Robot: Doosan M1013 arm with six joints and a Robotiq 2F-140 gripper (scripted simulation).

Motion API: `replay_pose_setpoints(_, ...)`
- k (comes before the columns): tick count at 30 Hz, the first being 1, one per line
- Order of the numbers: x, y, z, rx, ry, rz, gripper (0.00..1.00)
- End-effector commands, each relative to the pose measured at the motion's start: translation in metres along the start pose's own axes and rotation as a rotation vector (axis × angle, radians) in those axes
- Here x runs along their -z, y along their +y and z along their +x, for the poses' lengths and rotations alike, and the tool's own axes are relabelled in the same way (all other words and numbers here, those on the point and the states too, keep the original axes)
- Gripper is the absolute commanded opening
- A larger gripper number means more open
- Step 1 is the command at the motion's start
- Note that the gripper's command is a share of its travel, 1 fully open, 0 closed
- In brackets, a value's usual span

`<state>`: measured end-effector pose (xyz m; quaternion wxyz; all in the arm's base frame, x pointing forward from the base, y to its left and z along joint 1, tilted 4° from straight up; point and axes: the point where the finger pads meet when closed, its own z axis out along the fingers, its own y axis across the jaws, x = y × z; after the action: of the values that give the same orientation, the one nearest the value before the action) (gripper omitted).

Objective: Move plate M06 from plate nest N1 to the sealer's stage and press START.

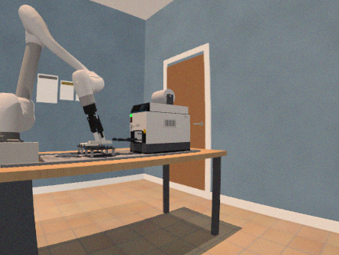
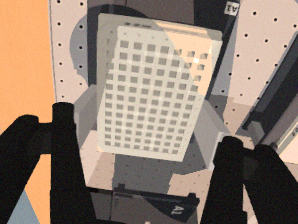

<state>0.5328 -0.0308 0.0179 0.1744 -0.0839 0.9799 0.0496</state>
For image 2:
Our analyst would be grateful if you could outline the cream rectangular plate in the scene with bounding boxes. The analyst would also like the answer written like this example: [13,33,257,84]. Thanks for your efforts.
[276,116,298,164]

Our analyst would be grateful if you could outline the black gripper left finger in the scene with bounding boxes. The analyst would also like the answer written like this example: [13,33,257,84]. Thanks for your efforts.
[0,84,98,224]

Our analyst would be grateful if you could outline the white multiwell plate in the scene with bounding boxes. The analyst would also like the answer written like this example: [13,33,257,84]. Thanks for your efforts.
[97,13,223,162]

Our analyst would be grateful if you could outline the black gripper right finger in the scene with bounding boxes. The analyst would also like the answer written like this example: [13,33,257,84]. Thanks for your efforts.
[193,100,298,224]

